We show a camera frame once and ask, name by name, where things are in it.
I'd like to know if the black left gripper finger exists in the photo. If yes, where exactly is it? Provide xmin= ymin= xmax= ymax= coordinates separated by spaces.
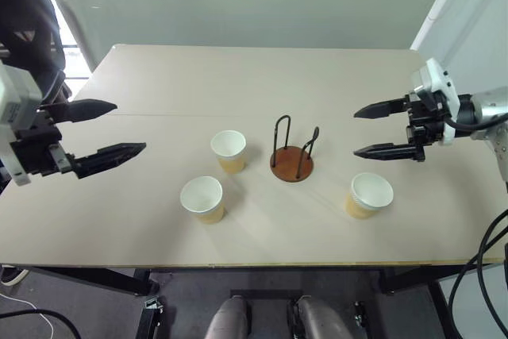
xmin=50 ymin=98 xmax=118 ymax=124
xmin=72 ymin=141 xmax=147 ymax=180

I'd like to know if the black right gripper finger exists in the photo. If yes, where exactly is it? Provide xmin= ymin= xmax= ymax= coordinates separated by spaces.
xmin=352 ymin=96 xmax=410 ymax=120
xmin=352 ymin=141 xmax=418 ymax=163

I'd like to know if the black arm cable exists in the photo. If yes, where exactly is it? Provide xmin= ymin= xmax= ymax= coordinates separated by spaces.
xmin=442 ymin=112 xmax=508 ymax=134
xmin=37 ymin=68 xmax=68 ymax=112

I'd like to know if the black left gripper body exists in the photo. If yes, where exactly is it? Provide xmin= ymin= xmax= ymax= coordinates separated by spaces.
xmin=10 ymin=103 xmax=77 ymax=178

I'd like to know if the tan paper cup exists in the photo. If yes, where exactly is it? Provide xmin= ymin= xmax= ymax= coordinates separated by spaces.
xmin=179 ymin=175 xmax=226 ymax=225
xmin=210 ymin=129 xmax=248 ymax=175
xmin=343 ymin=171 xmax=394 ymax=221

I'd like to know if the grey rounded shape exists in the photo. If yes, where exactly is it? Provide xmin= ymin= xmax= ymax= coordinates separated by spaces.
xmin=295 ymin=295 xmax=359 ymax=339
xmin=206 ymin=295 xmax=253 ymax=339

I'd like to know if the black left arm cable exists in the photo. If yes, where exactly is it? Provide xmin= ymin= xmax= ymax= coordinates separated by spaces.
xmin=37 ymin=68 xmax=68 ymax=112

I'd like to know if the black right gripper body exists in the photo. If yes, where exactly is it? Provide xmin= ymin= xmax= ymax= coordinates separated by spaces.
xmin=404 ymin=92 xmax=446 ymax=164

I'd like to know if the wooden cup holder stand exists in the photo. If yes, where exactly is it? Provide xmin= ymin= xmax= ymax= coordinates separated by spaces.
xmin=269 ymin=114 xmax=321 ymax=184

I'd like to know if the black hanging cable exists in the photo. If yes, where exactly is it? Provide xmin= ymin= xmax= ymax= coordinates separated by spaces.
xmin=475 ymin=207 xmax=508 ymax=339
xmin=448 ymin=229 xmax=508 ymax=339

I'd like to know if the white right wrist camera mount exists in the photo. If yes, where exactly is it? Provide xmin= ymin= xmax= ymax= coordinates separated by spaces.
xmin=410 ymin=56 xmax=461 ymax=146

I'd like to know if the black floor cable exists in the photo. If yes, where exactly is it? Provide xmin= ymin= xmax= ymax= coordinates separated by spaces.
xmin=0 ymin=308 xmax=83 ymax=339

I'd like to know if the black shoe, white sole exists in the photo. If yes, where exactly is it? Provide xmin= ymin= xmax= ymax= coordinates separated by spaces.
xmin=0 ymin=265 xmax=31 ymax=287

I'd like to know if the black table leg frame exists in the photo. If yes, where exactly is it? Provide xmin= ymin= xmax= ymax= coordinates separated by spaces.
xmin=29 ymin=265 xmax=163 ymax=339
xmin=379 ymin=265 xmax=456 ymax=339

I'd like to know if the thin white floor cable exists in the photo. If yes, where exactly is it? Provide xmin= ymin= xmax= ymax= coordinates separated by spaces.
xmin=0 ymin=293 xmax=56 ymax=339

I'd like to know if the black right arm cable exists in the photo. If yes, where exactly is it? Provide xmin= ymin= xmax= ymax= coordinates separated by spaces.
xmin=442 ymin=112 xmax=508 ymax=134

